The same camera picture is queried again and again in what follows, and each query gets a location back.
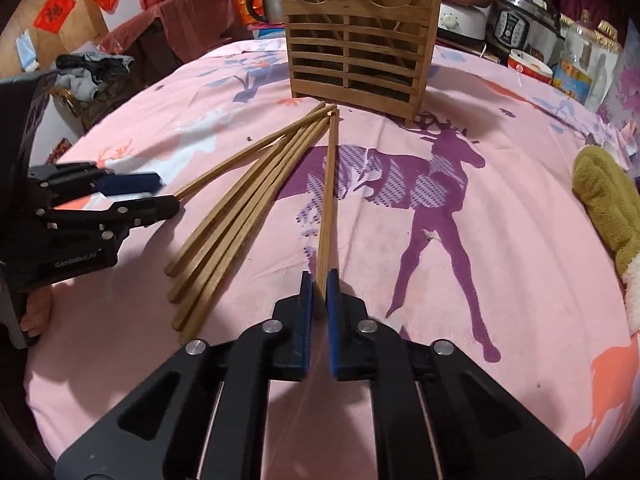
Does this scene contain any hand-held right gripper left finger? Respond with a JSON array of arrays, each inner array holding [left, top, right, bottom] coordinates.
[[59, 270, 317, 480]]

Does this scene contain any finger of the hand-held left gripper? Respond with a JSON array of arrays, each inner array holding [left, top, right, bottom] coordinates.
[[42, 194, 180, 248], [27, 161, 164, 202]]

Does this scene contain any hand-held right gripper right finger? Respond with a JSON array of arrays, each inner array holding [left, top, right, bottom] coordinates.
[[326, 269, 586, 480]]

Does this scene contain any pile of wooden chopsticks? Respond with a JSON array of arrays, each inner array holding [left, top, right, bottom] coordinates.
[[165, 101, 337, 346]]

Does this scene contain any brown wooden chopstick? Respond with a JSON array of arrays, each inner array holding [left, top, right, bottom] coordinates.
[[313, 107, 342, 287]]

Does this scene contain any wooden slatted chopstick holder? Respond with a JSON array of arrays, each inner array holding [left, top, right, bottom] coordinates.
[[282, 0, 444, 129]]

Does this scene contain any person's left hand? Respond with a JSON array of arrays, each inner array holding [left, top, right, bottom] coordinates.
[[19, 289, 52, 337]]

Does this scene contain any red printed box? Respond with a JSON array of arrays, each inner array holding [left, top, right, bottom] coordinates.
[[47, 137, 71, 166]]

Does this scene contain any wooden chair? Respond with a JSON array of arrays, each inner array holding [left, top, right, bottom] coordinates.
[[49, 87, 102, 132]]

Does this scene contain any pile of dark clothes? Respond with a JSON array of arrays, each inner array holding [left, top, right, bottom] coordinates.
[[53, 52, 136, 104]]

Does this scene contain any pink deer print sheet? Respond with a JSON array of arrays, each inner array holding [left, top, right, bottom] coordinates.
[[22, 37, 640, 480]]

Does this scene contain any wooden door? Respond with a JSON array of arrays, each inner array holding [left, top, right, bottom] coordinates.
[[12, 0, 109, 82]]

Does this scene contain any red cloth covered table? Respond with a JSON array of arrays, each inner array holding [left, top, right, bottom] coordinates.
[[97, 0, 252, 62]]

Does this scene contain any red diamond paper decoration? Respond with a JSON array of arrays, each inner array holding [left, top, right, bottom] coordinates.
[[33, 0, 76, 35]]

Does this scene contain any red orange gift bag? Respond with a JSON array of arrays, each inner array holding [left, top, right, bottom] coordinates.
[[234, 0, 256, 29]]

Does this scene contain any steel electric kettle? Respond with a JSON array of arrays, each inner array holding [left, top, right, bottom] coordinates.
[[246, 0, 289, 26]]

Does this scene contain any olive mitten with white cuff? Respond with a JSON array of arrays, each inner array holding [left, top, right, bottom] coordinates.
[[572, 145, 640, 334]]

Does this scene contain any red and white bowl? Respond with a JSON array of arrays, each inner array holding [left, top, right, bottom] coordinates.
[[507, 49, 555, 86]]

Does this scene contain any pale rice cooker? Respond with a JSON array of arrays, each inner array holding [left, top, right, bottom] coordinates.
[[437, 0, 489, 54]]

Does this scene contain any silver black pressure cooker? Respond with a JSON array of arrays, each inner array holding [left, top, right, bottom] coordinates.
[[487, 0, 566, 67]]

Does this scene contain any clear plastic oil bottle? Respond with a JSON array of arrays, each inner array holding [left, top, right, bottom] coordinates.
[[552, 9, 599, 104]]

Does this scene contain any floral foil wall sheet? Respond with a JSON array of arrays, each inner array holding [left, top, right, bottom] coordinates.
[[599, 49, 640, 173]]

